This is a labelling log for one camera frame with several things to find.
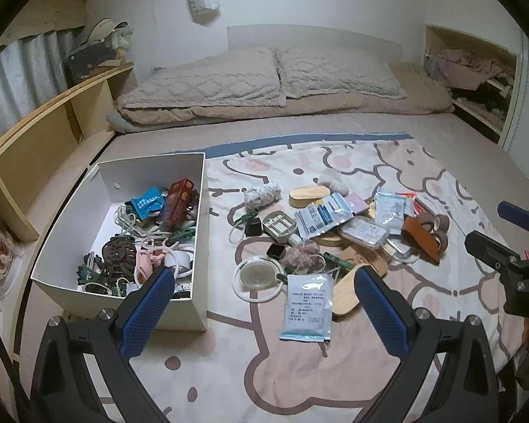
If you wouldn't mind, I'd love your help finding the dark bag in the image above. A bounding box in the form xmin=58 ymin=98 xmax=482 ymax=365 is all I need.
xmin=64 ymin=37 xmax=124 ymax=80

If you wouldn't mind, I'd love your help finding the tangle of white cables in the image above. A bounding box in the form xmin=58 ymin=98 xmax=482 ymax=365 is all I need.
xmin=112 ymin=205 xmax=168 ymax=239

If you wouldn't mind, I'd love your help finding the clear bag with white cable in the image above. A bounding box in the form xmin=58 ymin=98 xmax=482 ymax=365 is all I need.
xmin=381 ymin=238 xmax=419 ymax=265

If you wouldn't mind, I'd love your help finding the wooden bedside shelf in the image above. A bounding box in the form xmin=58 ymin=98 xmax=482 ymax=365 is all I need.
xmin=0 ymin=62 xmax=135 ymax=243

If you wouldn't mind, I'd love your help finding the white sachet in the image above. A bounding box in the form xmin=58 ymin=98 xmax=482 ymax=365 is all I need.
xmin=280 ymin=273 xmax=333 ymax=342
xmin=375 ymin=189 xmax=407 ymax=234

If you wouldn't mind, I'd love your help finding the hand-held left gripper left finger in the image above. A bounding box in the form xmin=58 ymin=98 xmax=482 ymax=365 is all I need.
xmin=29 ymin=266 xmax=177 ymax=423

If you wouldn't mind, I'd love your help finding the brown leather pouch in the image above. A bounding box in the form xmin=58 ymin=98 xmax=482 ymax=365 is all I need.
xmin=400 ymin=216 xmax=442 ymax=265

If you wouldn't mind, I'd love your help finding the beige folded duvet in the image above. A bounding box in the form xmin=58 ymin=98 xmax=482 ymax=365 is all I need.
xmin=107 ymin=64 xmax=455 ymax=133

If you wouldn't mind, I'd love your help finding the bag of brown nuts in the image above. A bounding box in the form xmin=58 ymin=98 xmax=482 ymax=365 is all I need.
xmin=282 ymin=240 xmax=324 ymax=274

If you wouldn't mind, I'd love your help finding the red brown packet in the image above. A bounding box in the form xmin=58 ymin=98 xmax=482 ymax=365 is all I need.
xmin=161 ymin=178 xmax=195 ymax=234

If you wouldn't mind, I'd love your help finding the carved wooden coaster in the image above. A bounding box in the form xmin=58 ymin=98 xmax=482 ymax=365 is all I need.
xmin=348 ymin=247 xmax=389 ymax=279

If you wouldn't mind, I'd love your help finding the quilted beige pillow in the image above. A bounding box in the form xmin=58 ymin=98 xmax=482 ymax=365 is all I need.
xmin=275 ymin=46 xmax=407 ymax=100
xmin=117 ymin=47 xmax=288 ymax=111

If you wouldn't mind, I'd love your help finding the white square frame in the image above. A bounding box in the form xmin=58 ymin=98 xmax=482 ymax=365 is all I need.
xmin=263 ymin=211 xmax=297 ymax=239

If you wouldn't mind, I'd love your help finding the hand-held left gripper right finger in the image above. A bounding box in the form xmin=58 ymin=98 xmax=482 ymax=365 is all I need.
xmin=353 ymin=265 xmax=501 ymax=423

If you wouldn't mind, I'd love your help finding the pink plastic holder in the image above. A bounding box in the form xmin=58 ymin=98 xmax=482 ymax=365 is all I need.
xmin=134 ymin=247 xmax=168 ymax=285

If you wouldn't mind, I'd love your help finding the grey curtain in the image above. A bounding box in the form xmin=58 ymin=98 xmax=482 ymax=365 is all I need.
xmin=0 ymin=31 xmax=78 ymax=128

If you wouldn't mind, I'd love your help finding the pile of clothes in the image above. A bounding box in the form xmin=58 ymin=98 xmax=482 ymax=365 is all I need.
xmin=425 ymin=46 xmax=516 ymax=93

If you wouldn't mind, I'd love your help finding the speckled grey cloth roll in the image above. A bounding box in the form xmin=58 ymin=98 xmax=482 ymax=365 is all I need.
xmin=244 ymin=183 xmax=283 ymax=210

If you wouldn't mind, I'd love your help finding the wall niche shelf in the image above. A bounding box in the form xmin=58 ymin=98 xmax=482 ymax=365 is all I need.
xmin=423 ymin=24 xmax=523 ymax=142

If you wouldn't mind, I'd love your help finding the round white wireless charger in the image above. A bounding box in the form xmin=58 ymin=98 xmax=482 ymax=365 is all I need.
xmin=233 ymin=256 xmax=287 ymax=302

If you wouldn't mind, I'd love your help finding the white storage box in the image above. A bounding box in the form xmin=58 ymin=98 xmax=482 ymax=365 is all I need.
xmin=30 ymin=152 xmax=209 ymax=331

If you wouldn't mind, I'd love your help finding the brown hair claw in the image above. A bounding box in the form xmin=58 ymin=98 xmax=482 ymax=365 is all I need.
xmin=101 ymin=237 xmax=138 ymax=279

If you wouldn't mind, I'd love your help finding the blue white snack packet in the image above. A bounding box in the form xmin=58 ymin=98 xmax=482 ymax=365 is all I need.
xmin=295 ymin=194 xmax=355 ymax=239

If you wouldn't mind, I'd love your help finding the printed blanket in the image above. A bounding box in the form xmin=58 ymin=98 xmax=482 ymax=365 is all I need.
xmin=128 ymin=132 xmax=529 ymax=423

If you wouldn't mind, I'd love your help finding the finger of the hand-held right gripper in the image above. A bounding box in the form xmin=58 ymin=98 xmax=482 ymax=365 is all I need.
xmin=464 ymin=230 xmax=523 ymax=274
xmin=497 ymin=200 xmax=529 ymax=234

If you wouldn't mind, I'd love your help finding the clear plastic case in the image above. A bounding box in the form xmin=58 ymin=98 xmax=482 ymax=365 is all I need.
xmin=339 ymin=216 xmax=391 ymax=247

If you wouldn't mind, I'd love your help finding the fluffy grey pompom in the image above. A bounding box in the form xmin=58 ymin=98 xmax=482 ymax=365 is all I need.
xmin=317 ymin=175 xmax=351 ymax=197

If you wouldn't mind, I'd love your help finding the white tape roll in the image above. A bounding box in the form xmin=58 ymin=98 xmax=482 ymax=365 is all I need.
xmin=163 ymin=250 xmax=195 ymax=279

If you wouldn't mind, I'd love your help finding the white sun visor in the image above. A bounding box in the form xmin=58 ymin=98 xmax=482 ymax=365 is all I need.
xmin=84 ymin=20 xmax=130 ymax=45

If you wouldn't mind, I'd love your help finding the red white packet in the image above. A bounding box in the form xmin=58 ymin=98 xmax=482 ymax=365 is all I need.
xmin=397 ymin=191 xmax=428 ymax=216

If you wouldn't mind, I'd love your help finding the purple card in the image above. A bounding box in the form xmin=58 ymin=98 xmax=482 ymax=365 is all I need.
xmin=341 ymin=193 xmax=371 ymax=214

